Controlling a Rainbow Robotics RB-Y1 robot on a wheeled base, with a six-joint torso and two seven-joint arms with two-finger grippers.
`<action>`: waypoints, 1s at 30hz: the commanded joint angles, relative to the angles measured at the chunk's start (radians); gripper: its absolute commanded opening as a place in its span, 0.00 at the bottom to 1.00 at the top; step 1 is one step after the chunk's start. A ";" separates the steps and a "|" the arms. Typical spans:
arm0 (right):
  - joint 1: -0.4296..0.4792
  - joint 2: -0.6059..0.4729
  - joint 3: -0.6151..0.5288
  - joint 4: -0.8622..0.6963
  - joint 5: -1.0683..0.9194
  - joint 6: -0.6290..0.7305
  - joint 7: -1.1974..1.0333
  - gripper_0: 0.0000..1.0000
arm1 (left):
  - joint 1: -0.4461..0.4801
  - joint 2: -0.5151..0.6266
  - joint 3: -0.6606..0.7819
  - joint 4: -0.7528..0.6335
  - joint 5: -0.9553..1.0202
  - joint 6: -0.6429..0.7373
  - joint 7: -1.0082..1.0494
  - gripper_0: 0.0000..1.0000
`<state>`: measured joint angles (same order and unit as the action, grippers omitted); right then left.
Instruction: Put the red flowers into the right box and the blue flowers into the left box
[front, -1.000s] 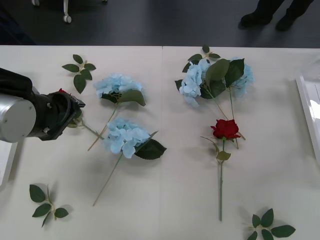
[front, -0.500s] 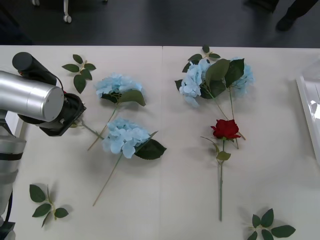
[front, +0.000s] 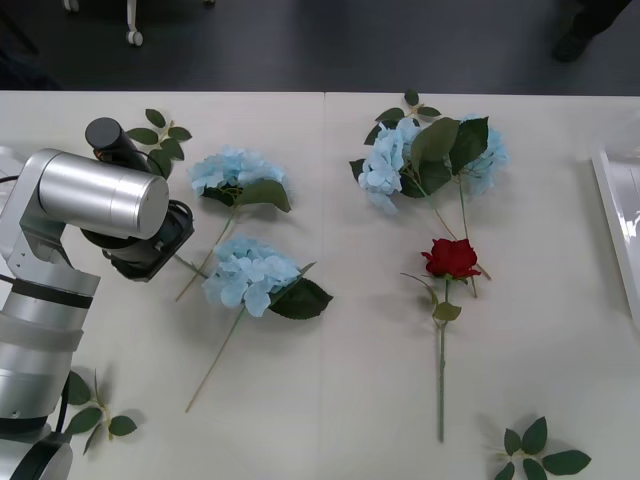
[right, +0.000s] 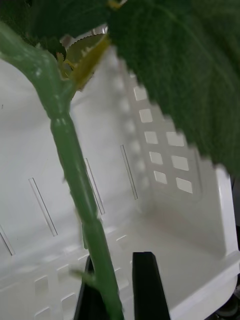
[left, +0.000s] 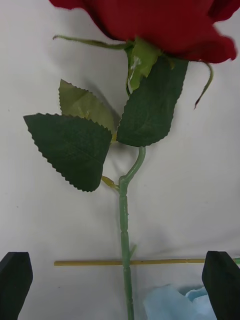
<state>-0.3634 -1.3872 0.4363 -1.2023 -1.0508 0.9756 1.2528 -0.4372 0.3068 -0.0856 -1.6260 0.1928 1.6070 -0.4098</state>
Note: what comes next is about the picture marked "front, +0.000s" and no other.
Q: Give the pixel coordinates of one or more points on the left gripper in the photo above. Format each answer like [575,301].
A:
[160,250]

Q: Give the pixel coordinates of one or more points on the thin green flower stem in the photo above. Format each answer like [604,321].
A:
[192,267]

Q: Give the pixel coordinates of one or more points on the pale blue flower with stem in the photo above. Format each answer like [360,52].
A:
[250,272]
[495,150]
[235,167]
[385,165]

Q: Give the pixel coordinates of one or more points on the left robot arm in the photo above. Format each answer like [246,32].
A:
[100,190]

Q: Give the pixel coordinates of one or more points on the white chair base with casters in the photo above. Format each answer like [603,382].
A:
[134,36]

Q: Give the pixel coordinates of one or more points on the red rose with green stem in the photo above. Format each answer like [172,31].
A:
[452,257]

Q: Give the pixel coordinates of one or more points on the person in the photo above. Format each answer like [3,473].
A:
[570,47]

